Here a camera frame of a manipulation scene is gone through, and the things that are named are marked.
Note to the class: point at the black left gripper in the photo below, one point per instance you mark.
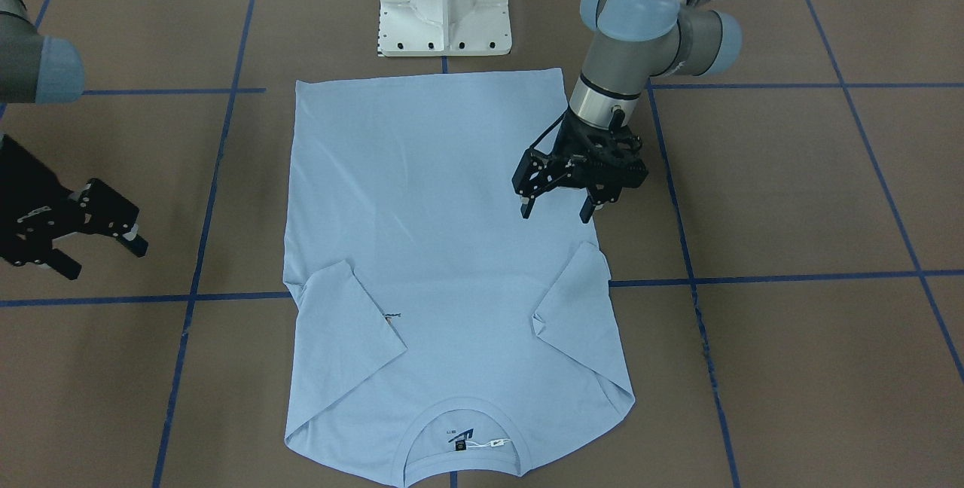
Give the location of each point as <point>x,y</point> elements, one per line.
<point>536,172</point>

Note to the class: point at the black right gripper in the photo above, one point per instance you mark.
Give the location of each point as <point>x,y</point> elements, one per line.
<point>36,218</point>

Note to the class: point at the light blue t-shirt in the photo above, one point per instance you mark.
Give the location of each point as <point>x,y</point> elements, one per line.
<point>438,330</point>

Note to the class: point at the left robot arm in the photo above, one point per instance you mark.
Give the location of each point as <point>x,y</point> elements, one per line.
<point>633,42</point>

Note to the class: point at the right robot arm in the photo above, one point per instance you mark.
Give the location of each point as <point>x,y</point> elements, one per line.
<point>36,68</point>

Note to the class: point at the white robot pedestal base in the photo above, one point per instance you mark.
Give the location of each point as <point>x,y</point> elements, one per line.
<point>417,28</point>

